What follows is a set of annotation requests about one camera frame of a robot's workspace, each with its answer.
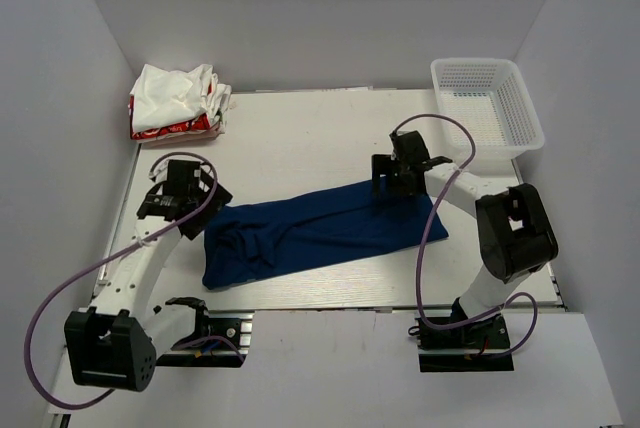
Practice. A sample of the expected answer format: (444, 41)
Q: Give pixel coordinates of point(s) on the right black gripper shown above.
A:
(383, 165)

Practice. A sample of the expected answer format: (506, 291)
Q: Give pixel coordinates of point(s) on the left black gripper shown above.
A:
(215, 203)

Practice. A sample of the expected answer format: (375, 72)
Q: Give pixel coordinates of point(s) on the blue t shirt with print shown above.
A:
(255, 242)

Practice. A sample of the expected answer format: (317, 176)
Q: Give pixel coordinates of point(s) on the white and red t shirt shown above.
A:
(169, 106)

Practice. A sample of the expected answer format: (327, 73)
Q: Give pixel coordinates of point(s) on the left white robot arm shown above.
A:
(116, 342)

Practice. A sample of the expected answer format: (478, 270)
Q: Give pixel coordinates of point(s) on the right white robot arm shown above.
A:
(515, 237)

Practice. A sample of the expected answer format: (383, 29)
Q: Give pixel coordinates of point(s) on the white perforated plastic basket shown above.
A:
(489, 98)

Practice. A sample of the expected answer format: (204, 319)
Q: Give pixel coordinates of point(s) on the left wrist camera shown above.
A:
(158, 173)

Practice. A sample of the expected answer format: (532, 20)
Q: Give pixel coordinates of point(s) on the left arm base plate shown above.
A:
(227, 345)

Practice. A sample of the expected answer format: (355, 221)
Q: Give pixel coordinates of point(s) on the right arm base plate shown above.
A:
(471, 349)

